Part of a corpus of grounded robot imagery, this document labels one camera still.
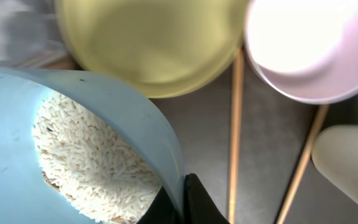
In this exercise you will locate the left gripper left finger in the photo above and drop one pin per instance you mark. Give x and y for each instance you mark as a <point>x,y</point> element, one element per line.
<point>161,211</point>

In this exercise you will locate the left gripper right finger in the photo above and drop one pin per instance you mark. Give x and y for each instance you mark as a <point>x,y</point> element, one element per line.
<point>199,206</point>

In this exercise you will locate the cooked rice leftovers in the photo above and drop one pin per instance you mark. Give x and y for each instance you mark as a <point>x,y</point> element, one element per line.
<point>90,164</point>

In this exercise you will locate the light blue bowl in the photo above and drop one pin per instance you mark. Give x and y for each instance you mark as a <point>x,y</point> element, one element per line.
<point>24,196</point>

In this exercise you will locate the pale green cup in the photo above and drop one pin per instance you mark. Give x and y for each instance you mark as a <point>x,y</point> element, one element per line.
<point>335,155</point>

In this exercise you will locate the pink white bowl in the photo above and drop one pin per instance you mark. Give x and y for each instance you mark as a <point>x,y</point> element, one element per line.
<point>306,50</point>

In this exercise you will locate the left wooden chopstick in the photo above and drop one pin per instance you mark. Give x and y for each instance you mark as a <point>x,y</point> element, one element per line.
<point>235,142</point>

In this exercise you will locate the wooden chopstick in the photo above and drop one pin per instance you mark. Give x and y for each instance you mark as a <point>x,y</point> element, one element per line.
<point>305,155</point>
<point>235,142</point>

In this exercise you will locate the right wooden chopstick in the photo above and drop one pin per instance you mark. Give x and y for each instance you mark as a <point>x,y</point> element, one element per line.
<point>305,155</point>

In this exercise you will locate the yellow plate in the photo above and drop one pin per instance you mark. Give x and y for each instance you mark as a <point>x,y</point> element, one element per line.
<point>163,48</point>

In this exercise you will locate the clear plastic bin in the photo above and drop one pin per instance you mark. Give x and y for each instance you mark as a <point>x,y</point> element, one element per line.
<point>29,35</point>

